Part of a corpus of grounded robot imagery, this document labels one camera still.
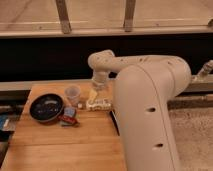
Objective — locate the clear plastic bottle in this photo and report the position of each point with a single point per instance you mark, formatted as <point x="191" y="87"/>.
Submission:
<point x="96" y="105"/>

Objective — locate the black ceramic bowl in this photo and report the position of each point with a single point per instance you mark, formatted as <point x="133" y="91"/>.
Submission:
<point x="46" y="108"/>

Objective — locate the clear plastic cup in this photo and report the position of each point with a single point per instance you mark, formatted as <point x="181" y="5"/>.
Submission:
<point x="73" y="94"/>

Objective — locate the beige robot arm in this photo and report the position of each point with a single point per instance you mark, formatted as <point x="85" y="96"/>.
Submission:
<point x="142" y="87"/>

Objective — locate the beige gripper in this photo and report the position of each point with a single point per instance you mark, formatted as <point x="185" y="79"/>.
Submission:
<point x="99" y="82"/>

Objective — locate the red small tool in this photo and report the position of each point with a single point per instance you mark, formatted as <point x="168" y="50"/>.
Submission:
<point x="68" y="121"/>

